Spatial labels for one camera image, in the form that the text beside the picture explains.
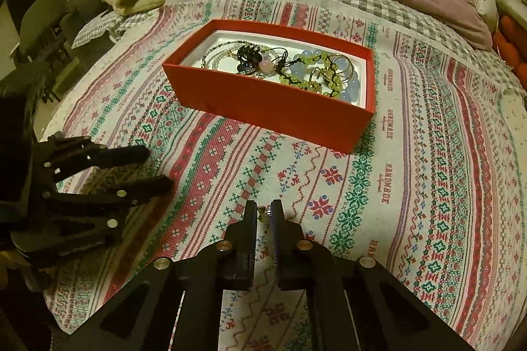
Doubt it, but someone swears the green bead bracelet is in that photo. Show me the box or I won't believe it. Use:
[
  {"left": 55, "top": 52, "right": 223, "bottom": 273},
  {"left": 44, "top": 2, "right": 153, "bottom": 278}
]
[{"left": 277, "top": 50, "right": 347, "bottom": 101}]

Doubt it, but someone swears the blue bead bracelet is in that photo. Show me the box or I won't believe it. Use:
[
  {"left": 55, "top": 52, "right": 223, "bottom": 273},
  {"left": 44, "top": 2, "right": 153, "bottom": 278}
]
[{"left": 294, "top": 49, "right": 364, "bottom": 105}]

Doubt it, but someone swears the silver bead bracelet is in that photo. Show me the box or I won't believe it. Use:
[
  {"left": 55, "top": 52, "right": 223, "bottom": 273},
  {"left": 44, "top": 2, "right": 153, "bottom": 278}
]
[{"left": 201, "top": 41, "right": 240, "bottom": 70}]

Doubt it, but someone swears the cream dotted cloth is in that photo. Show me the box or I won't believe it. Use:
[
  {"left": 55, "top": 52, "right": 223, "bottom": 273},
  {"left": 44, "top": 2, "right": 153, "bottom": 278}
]
[{"left": 499, "top": 93, "right": 524, "bottom": 122}]

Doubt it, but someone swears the gold ring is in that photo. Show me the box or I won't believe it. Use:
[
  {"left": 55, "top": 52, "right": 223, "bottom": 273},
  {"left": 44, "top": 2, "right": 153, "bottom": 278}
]
[{"left": 309, "top": 65, "right": 331, "bottom": 86}]

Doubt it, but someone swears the grey checked bedsheet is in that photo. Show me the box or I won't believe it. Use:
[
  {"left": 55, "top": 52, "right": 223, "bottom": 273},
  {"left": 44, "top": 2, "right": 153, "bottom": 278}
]
[{"left": 71, "top": 0, "right": 527, "bottom": 97}]

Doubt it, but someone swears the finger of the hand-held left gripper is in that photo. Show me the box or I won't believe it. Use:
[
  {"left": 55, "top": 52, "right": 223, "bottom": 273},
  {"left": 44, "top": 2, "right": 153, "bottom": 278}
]
[
  {"left": 43, "top": 131, "right": 151, "bottom": 184},
  {"left": 12, "top": 175, "right": 175, "bottom": 250}
]

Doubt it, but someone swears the black flower charm bracelet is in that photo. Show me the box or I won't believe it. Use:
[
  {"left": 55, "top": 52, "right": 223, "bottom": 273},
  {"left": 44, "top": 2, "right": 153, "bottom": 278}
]
[{"left": 236, "top": 43, "right": 265, "bottom": 75}]

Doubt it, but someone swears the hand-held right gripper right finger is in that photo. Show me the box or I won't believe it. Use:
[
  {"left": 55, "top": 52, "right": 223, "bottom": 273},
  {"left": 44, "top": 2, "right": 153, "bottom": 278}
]
[{"left": 268, "top": 199, "right": 474, "bottom": 351}]

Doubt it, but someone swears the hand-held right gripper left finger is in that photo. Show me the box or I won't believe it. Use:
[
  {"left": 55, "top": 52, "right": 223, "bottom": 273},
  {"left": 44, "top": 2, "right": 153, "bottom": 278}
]
[{"left": 78, "top": 199, "right": 259, "bottom": 351}]

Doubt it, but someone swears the red jewelry box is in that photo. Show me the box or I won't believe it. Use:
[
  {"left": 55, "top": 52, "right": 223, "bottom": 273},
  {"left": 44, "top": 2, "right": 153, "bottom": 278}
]
[{"left": 161, "top": 18, "right": 376, "bottom": 154}]

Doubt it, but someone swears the dark chair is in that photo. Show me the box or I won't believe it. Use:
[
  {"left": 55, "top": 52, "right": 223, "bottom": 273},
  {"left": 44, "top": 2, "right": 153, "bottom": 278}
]
[{"left": 8, "top": 0, "right": 71, "bottom": 105}]

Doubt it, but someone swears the patterned embroidered cloth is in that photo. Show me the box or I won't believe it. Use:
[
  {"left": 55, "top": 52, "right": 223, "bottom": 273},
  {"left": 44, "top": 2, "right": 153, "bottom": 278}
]
[{"left": 41, "top": 0, "right": 524, "bottom": 351}]

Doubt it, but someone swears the orange plush toy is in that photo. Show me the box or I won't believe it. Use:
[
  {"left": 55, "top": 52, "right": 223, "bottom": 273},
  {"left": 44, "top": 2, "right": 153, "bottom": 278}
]
[{"left": 491, "top": 15, "right": 527, "bottom": 89}]

